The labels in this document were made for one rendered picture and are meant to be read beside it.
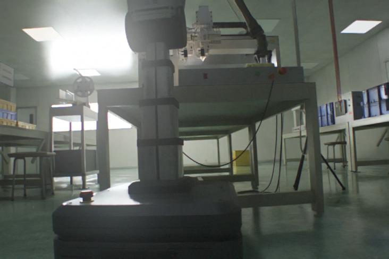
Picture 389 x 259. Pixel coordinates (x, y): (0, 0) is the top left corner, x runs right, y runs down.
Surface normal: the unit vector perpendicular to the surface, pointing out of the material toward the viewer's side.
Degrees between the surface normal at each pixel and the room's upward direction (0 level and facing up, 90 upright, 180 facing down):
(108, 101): 90
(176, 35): 138
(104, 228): 90
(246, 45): 90
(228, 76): 90
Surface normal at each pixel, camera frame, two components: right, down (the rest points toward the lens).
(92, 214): -0.11, -0.75
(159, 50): -0.11, -0.06
